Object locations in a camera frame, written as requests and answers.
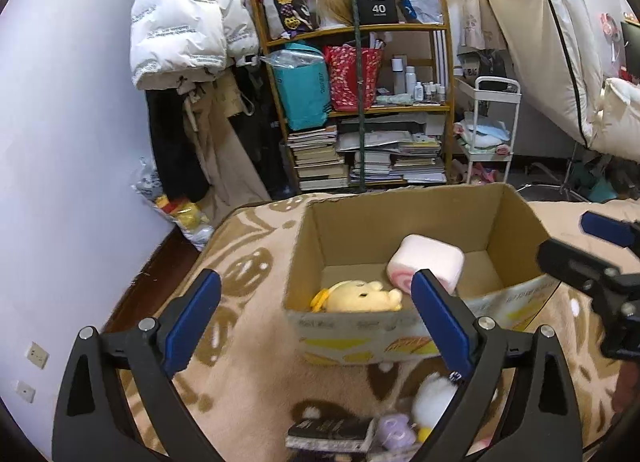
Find red patterned bag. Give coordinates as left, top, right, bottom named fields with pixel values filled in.
left=322, top=44, right=385, bottom=112

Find pink slippers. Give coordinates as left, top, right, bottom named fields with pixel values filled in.
left=462, top=162, right=498, bottom=185

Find white pillow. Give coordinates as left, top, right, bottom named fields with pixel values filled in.
left=594, top=77, right=640, bottom=163

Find white fluffy plush toy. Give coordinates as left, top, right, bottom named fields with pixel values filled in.
left=410, top=371, right=461, bottom=444

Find purple toy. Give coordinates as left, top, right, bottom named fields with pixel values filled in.
left=367, top=412, right=421, bottom=462

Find green pole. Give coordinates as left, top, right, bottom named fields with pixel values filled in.
left=350, top=0, right=366, bottom=193

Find patterned tote bag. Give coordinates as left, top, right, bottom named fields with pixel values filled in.
left=252, top=0, right=316, bottom=40

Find white trolley cart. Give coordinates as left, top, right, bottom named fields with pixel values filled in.
left=452, top=76, right=522, bottom=185

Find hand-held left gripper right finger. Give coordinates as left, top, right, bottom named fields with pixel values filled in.
left=411, top=268, right=583, bottom=462

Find wooden shelf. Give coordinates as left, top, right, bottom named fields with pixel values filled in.
left=250, top=0, right=456, bottom=193

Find dark hanging garment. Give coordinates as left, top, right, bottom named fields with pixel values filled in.
left=232, top=62, right=283, bottom=193

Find dark paper bag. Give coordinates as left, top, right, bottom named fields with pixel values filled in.
left=457, top=49, right=508, bottom=93

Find black box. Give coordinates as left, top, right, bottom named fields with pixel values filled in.
left=355, top=0, right=400, bottom=25

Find white quilted mattress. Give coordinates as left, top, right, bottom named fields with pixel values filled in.
left=472, top=0, right=640, bottom=163

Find plastic bag of yellow toys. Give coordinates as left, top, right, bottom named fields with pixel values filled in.
left=132, top=157, right=216, bottom=250

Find beige coat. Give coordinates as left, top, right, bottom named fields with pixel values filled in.
left=175, top=77, right=272, bottom=228

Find folded cloths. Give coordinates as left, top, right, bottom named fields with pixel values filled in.
left=454, top=112, right=512, bottom=148

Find black book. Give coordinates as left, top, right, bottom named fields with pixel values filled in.
left=285, top=416, right=376, bottom=453

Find yellow plush toy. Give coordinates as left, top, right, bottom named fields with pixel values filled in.
left=310, top=280, right=403, bottom=313

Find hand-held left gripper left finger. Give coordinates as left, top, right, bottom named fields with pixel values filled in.
left=51, top=268, right=223, bottom=462

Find black coat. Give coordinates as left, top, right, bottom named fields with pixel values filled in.
left=145, top=87, right=211, bottom=203

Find pink and white plush cube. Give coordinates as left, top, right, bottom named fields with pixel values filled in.
left=386, top=234, right=466, bottom=295

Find pile of papers and magazines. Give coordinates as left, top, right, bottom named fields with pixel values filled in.
left=335, top=112, right=448, bottom=188

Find white puffer jacket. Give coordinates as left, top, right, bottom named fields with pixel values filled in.
left=129, top=0, right=261, bottom=90

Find beige and brown printed blanket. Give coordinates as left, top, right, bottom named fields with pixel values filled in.
left=100, top=189, right=640, bottom=462

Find group of cosmetic bottles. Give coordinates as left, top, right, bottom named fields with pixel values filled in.
left=392, top=57, right=448, bottom=105

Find printed cardboard box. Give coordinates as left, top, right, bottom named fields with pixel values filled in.
left=282, top=182, right=563, bottom=368

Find teal bag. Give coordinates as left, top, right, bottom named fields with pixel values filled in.
left=270, top=42, right=332, bottom=132

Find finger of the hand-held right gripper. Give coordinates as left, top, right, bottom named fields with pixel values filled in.
left=536, top=237, right=626, bottom=295
left=580, top=211, right=640, bottom=259

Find stack of books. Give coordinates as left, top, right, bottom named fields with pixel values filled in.
left=287, top=124, right=351, bottom=193

